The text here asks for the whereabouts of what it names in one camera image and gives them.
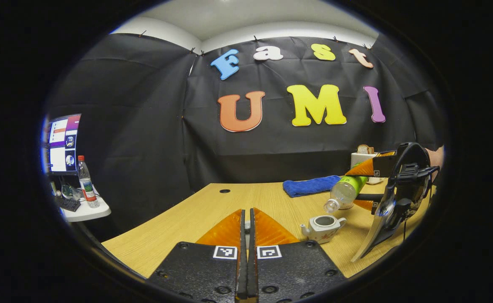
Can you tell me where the computer monitor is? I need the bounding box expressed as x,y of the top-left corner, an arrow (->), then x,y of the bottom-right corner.
42,114 -> 82,176

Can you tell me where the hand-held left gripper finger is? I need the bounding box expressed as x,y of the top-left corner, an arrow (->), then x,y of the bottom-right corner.
146,208 -> 247,301
248,207 -> 348,303

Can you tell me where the white side table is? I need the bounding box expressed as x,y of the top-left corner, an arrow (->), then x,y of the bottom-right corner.
59,187 -> 111,223

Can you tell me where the clear plastic wrapper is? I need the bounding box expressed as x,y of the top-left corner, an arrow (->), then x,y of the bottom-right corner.
61,184 -> 83,200

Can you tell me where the clear green-label water bottle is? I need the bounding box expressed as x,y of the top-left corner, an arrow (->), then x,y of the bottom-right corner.
323,175 -> 369,213

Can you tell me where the black backdrop cloth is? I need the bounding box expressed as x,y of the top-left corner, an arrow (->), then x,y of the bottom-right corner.
45,33 -> 447,232

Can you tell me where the red-label plastic bottle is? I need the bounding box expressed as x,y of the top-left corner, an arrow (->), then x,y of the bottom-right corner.
77,155 -> 101,208

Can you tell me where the white toaster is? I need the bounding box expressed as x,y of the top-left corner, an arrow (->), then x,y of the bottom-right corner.
350,152 -> 384,185

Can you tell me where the blue towel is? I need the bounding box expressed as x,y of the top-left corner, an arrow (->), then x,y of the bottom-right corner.
283,175 -> 342,198

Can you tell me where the black keyboard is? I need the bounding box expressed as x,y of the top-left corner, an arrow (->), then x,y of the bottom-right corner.
55,196 -> 81,212

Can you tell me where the white teacup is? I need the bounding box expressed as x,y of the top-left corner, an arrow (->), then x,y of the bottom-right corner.
300,215 -> 347,244

